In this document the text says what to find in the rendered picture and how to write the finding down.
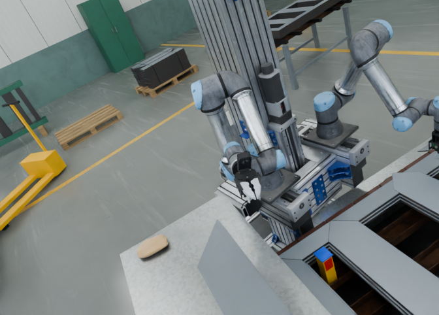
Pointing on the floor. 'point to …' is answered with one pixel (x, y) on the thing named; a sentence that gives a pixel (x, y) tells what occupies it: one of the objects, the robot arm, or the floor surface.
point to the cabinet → (112, 31)
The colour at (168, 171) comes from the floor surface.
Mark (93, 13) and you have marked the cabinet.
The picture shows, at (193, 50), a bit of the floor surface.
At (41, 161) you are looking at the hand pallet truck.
